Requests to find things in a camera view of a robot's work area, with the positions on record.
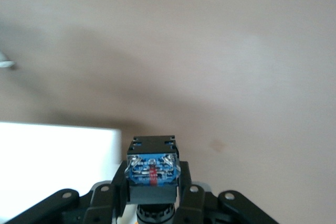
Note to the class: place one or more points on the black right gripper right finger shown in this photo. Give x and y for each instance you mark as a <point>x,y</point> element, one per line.
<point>194,203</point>

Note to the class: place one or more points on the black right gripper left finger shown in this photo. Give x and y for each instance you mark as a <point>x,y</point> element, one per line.
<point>105,203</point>

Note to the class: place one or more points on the yellow push button switch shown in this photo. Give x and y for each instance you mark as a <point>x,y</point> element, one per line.
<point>152,174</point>

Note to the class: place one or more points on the white plastic drawer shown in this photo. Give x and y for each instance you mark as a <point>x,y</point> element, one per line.
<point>52,155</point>

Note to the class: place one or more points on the white curved plastic strip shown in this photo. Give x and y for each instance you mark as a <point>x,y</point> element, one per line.
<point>6,64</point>

